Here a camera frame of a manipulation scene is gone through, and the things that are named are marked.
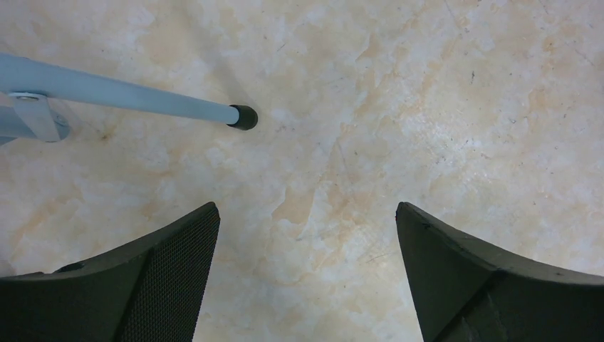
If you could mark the light blue tripod stand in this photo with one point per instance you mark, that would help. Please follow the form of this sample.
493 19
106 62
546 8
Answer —
30 84

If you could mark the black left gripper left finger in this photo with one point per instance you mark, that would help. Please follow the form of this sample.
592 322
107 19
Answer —
150 289

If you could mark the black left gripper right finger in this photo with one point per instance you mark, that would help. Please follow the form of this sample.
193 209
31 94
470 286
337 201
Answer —
466 289

